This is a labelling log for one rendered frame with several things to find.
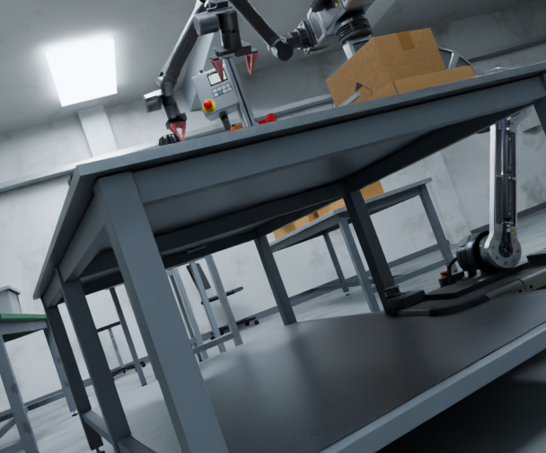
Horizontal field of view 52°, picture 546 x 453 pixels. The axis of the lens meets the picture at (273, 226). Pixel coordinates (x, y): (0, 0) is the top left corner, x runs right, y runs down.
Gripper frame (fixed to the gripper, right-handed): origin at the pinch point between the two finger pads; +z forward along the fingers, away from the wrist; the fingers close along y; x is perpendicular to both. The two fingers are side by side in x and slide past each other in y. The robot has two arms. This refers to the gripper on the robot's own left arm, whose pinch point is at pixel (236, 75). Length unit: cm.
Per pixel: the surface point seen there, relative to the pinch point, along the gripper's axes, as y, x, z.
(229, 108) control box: -16, -59, 34
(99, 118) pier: 1, -497, 182
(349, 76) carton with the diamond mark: -36.0, 9.0, 6.9
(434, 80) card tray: -26, 62, -9
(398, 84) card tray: -15, 63, -11
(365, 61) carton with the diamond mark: -37.5, 16.5, 0.4
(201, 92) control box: -7, -68, 27
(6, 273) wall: 153, -420, 299
